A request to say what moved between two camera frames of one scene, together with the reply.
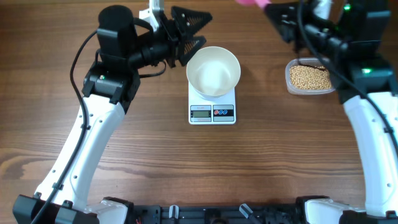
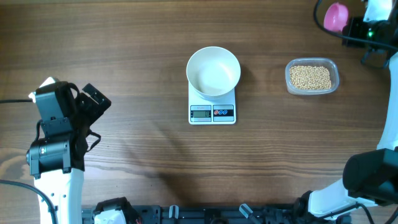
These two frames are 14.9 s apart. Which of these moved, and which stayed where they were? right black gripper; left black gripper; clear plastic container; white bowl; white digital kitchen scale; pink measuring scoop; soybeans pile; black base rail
Moved: right black gripper; pink measuring scoop; left black gripper
Stayed: soybeans pile; clear plastic container; white digital kitchen scale; black base rail; white bowl
